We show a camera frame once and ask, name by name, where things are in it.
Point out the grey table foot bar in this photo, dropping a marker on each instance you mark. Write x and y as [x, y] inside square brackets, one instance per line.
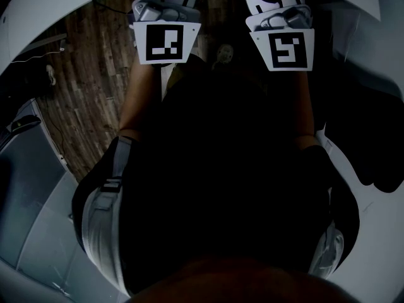
[44, 42]

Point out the dark grey desk mat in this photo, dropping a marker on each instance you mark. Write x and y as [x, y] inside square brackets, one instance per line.
[28, 194]

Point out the white charger plug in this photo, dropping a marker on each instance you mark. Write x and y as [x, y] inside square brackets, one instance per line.
[62, 46]

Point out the person's black shirt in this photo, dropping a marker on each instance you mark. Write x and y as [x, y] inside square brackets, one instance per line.
[217, 169]

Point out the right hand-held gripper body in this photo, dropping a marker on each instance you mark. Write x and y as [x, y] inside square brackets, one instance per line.
[288, 50]

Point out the person's face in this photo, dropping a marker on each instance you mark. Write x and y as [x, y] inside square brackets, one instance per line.
[246, 282]

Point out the person's left forearm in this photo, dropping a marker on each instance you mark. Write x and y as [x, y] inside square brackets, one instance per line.
[140, 96]

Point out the person's left white shoe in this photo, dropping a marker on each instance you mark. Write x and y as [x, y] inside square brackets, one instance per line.
[225, 55]

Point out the person's white shoe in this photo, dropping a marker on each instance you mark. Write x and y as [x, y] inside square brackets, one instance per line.
[51, 74]
[225, 55]

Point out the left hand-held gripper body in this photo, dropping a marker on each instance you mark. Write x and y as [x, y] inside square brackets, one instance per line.
[164, 44]

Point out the person's right forearm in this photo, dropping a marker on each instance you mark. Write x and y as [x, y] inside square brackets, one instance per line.
[296, 106]

